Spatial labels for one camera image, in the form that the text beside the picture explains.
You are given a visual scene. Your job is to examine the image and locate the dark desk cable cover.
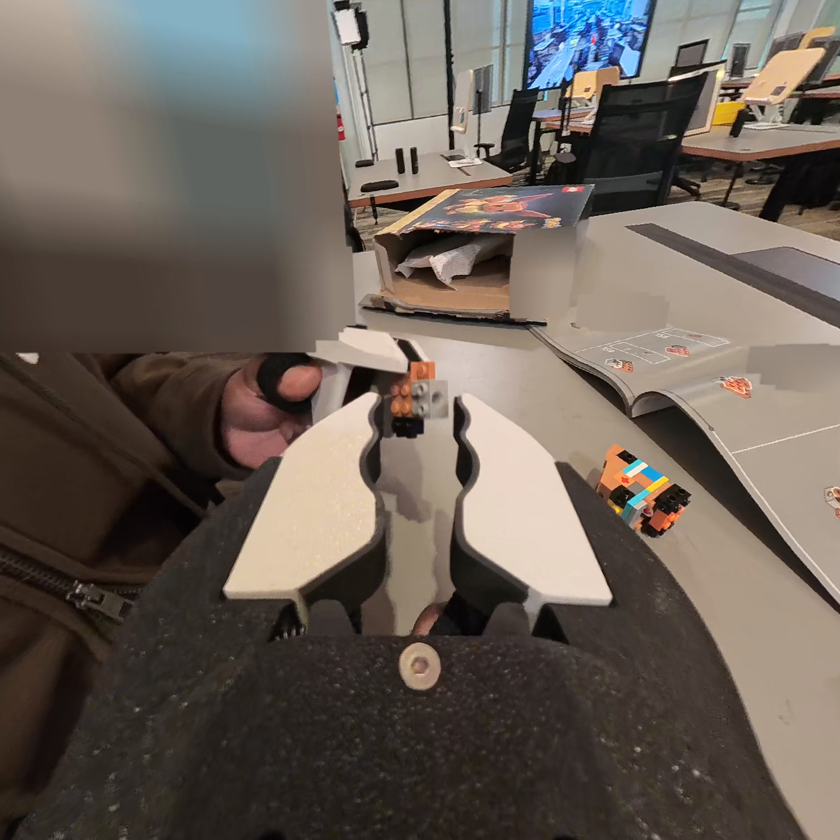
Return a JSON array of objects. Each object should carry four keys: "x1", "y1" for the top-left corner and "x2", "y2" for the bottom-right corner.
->
[{"x1": 626, "y1": 222, "x2": 840, "y2": 345}]

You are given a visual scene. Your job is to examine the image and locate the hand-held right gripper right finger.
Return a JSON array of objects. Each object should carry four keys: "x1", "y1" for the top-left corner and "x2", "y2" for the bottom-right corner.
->
[{"x1": 450, "y1": 392, "x2": 614, "y2": 609}]

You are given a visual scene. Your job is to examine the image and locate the studio light stand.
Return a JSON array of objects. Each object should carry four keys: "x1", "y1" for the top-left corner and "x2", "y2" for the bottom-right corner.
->
[{"x1": 330, "y1": 0, "x2": 380, "y2": 168}]

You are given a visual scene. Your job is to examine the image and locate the small brick assembly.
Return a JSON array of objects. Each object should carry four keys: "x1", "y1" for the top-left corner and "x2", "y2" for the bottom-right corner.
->
[{"x1": 387, "y1": 360, "x2": 452, "y2": 439}]

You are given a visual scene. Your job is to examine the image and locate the tan tilted stand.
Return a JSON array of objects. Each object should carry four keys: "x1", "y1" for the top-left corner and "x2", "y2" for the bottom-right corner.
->
[
  {"x1": 740, "y1": 45, "x2": 829, "y2": 127},
  {"x1": 563, "y1": 64, "x2": 623, "y2": 112}
]

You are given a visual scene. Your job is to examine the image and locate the grey instruction booklet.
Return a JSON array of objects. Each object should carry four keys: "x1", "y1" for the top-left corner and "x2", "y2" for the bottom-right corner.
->
[{"x1": 530, "y1": 323, "x2": 840, "y2": 618}]

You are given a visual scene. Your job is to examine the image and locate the printed cardboard box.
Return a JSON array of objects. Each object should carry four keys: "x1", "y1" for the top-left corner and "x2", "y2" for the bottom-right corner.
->
[{"x1": 357, "y1": 185, "x2": 596, "y2": 327}]

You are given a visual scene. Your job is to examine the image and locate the person's left hand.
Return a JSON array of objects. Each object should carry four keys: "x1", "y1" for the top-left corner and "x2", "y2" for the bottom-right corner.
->
[{"x1": 220, "y1": 357, "x2": 324, "y2": 470}]

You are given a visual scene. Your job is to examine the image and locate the wooden-edged background table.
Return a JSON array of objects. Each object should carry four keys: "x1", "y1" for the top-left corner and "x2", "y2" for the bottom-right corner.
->
[{"x1": 679, "y1": 123, "x2": 840, "y2": 223}]

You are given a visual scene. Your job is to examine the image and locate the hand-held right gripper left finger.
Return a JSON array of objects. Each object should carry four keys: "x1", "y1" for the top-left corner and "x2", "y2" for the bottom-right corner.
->
[{"x1": 222, "y1": 391, "x2": 387, "y2": 602}]

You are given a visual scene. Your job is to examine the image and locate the grey background table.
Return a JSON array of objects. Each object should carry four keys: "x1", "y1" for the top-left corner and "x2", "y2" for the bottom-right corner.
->
[{"x1": 346, "y1": 150, "x2": 516, "y2": 210}]

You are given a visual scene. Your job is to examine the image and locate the brown zip jacket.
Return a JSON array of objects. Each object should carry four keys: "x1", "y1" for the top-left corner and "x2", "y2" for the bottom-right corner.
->
[{"x1": 0, "y1": 353, "x2": 263, "y2": 840}]

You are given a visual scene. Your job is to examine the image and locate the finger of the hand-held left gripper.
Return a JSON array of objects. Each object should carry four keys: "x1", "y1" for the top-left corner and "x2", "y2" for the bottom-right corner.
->
[
  {"x1": 307, "y1": 326, "x2": 429, "y2": 378},
  {"x1": 312, "y1": 362, "x2": 382, "y2": 429}
]

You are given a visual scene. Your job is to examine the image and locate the black mesh office chair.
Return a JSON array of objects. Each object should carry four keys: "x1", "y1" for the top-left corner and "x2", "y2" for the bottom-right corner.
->
[{"x1": 548, "y1": 69, "x2": 711, "y2": 207}]

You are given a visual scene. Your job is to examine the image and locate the person's left forearm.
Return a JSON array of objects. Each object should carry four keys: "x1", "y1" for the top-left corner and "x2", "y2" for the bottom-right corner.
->
[{"x1": 108, "y1": 353, "x2": 263, "y2": 483}]

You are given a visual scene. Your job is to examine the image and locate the white paper bag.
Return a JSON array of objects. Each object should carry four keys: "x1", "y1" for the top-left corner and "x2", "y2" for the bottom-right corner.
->
[{"x1": 395, "y1": 234, "x2": 514, "y2": 290}]

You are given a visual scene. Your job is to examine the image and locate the grey desk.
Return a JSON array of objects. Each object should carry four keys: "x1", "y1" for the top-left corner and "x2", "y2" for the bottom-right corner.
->
[{"x1": 344, "y1": 200, "x2": 840, "y2": 840}]

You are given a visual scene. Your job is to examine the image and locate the large wall screen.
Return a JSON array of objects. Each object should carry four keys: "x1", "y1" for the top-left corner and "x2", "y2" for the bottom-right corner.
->
[{"x1": 523, "y1": 0, "x2": 659, "y2": 93}]

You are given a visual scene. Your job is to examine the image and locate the multicoloured brick model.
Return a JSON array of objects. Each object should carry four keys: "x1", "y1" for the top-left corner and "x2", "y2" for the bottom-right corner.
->
[{"x1": 595, "y1": 444, "x2": 693, "y2": 539}]

